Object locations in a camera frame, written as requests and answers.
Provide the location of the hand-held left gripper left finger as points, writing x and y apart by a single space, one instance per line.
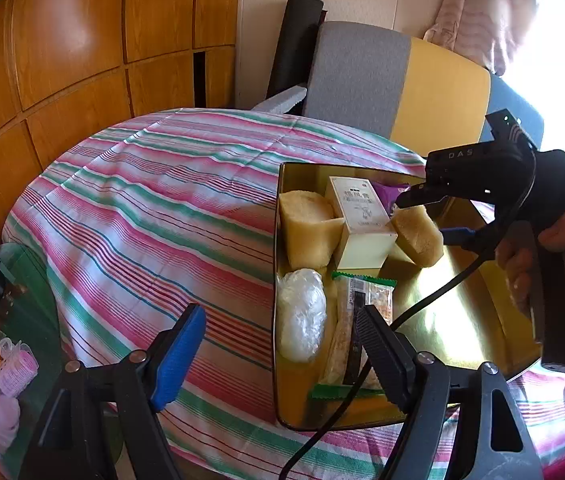
177 360

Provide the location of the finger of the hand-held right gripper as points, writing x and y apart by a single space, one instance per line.
457 234
415 196

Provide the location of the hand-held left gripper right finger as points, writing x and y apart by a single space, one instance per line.
382 360

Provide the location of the purple snack packet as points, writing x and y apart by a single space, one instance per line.
387 195

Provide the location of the yellow sponge cake piece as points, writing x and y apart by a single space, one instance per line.
417 237
307 230

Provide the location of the green-edged snack bar packet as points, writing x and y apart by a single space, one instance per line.
340 345

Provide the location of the white medicine box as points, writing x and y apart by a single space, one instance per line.
362 220

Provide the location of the gold tin box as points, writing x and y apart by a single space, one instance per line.
462 320

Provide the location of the white plastic-wrapped ball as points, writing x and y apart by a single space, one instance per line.
300 315

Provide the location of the grey yellow blue chair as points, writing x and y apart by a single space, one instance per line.
357 75

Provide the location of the striped tablecloth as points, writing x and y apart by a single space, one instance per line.
137 210

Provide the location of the glass side table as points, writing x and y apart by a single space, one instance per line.
32 300

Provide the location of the pink lace ribbon roll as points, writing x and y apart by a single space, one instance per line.
17 367

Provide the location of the pink folded cloth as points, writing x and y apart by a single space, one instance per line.
0 425

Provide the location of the pink patterned curtain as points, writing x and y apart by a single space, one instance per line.
477 10

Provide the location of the black rolled mat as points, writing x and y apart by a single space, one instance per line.
292 45

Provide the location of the wooden wardrobe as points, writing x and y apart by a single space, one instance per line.
62 35

